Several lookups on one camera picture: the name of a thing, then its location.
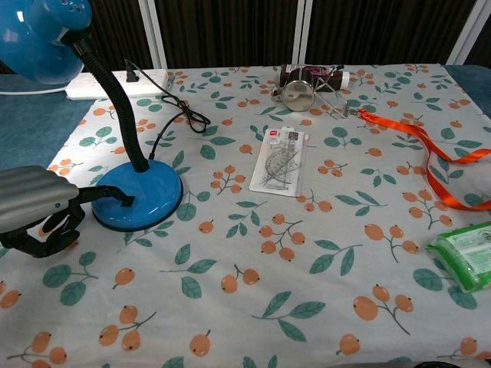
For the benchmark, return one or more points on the floral fruit print tablecloth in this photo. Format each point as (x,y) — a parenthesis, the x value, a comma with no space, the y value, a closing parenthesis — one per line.
(245,268)

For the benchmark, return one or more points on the green wet wipes pack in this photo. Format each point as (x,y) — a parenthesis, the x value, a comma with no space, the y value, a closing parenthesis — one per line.
(466,255)

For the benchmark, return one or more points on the round steel tea strainer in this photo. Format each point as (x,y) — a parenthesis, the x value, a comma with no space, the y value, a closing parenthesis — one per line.
(297,96)

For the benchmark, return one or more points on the clear geometry ruler set pack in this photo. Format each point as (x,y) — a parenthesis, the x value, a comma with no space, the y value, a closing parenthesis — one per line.
(279,163)

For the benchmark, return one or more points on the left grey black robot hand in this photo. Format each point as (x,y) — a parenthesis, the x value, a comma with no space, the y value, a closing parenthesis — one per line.
(34,195)

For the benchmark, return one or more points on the blue gooseneck desk lamp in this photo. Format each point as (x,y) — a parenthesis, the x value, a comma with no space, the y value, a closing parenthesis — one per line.
(142,191)

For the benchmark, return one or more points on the dark brown white-capped bottle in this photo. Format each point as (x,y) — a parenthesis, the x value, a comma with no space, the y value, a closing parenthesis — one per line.
(310,74)

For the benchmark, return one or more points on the white power strip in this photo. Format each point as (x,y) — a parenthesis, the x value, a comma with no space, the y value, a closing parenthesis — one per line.
(149,81)

